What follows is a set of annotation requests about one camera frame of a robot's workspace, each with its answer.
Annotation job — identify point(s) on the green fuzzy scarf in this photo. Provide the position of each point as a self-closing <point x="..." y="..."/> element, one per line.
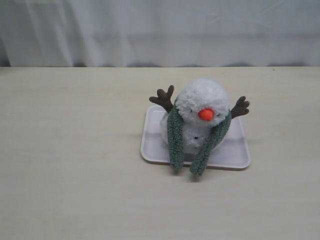
<point x="192" y="127"/>

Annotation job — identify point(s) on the white plush snowman toy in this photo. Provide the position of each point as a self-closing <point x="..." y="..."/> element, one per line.
<point x="202" y="89"/>

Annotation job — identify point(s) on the white rectangular plastic tray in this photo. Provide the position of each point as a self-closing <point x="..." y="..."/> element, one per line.
<point x="232" y="154"/>

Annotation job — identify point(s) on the white backdrop curtain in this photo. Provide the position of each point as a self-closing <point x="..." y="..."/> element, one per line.
<point x="159" y="33"/>

